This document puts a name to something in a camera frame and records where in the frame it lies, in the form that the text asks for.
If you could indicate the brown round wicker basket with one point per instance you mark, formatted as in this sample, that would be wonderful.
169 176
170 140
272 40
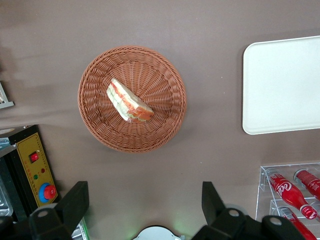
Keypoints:
155 75

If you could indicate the cream plastic tray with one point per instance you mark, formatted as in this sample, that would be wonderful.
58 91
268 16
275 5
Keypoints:
282 87

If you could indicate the steel machine side flap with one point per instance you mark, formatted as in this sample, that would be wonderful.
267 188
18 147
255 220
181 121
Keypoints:
83 231

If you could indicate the red cola bottle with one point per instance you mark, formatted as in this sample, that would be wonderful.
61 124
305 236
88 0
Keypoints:
310 181
305 228
287 192

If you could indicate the steel machine tray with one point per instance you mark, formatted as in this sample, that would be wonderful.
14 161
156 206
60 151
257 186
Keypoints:
5 200

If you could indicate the grey snack tray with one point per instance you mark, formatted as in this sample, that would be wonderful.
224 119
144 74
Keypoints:
7 103

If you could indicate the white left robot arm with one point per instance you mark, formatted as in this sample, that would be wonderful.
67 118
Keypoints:
157 235

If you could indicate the clear acrylic bottle rack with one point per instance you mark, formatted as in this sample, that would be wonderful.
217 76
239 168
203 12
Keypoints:
262 175

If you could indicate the black machine with yellow panel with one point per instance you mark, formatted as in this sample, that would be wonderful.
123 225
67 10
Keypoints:
30 160

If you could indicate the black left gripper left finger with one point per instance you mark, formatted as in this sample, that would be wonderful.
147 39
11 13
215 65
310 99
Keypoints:
72 200

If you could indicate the triangular sandwich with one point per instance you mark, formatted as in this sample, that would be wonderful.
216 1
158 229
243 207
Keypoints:
125 100

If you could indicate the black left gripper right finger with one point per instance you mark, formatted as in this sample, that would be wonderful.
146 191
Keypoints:
212 202

